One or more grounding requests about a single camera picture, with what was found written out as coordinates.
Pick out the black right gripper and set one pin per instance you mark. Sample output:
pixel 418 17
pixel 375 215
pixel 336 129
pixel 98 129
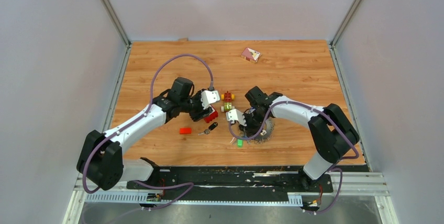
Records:
pixel 249 130

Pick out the red window toy brick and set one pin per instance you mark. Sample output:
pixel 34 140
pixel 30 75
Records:
pixel 212 116

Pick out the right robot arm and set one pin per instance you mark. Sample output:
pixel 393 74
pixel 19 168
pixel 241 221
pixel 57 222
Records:
pixel 332 132

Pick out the key with black tag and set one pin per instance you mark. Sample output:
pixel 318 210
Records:
pixel 209 129

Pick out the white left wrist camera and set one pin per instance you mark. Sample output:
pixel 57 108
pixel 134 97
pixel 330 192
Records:
pixel 209 97

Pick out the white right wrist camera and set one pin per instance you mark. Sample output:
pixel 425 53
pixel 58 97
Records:
pixel 235 116

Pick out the aluminium frame post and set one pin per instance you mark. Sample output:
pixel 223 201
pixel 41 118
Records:
pixel 345 22
pixel 116 22

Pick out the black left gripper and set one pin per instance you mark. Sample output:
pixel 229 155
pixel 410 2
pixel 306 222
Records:
pixel 201 112

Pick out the aluminium frame post right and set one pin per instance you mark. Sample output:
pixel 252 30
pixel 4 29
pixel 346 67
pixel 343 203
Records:
pixel 345 22

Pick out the small red toy brick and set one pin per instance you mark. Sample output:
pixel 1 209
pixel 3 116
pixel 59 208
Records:
pixel 185 131

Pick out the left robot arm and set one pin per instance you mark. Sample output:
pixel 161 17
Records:
pixel 101 159

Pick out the green key tag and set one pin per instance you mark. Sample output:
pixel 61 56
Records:
pixel 240 143

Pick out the aluminium frame post left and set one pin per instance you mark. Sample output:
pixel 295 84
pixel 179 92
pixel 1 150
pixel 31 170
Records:
pixel 116 22

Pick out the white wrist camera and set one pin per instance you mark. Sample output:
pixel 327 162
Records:
pixel 235 116
pixel 209 97

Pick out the red toy brick car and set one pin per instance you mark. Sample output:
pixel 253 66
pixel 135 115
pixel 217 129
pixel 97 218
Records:
pixel 227 98

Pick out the red patterned card box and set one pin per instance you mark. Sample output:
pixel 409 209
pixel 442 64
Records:
pixel 251 55

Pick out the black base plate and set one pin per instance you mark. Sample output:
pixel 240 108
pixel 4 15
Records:
pixel 232 183

